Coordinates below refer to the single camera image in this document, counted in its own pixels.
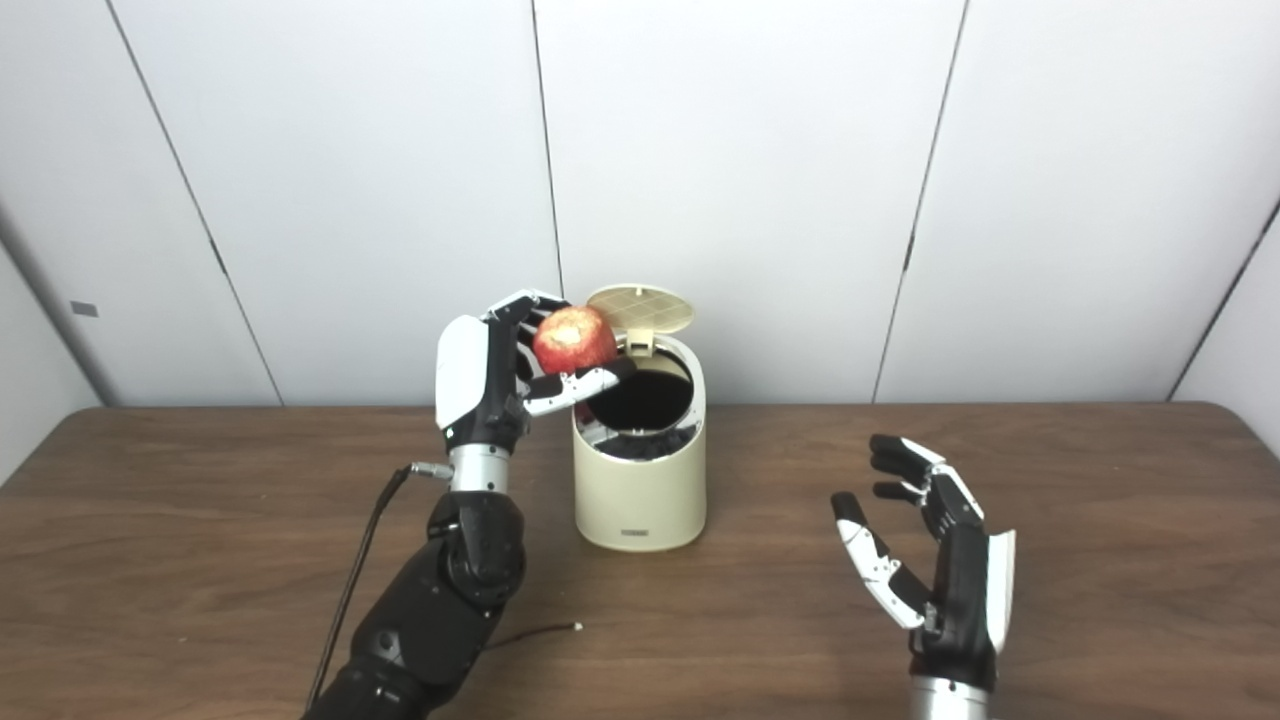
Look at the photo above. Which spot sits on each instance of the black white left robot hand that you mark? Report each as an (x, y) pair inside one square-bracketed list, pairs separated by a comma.
[(462, 370)]

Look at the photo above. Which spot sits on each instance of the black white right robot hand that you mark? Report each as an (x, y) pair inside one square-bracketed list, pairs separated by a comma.
[(960, 590)]

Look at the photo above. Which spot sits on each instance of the red apple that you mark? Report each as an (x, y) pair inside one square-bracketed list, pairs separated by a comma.
[(575, 340)]

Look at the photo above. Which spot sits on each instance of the cream round bin lid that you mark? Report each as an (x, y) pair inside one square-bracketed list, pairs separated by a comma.
[(645, 305)]

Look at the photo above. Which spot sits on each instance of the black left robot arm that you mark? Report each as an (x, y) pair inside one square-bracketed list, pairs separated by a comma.
[(430, 620)]

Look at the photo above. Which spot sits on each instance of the cream-colored round bin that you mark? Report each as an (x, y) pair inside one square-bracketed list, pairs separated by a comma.
[(640, 500)]

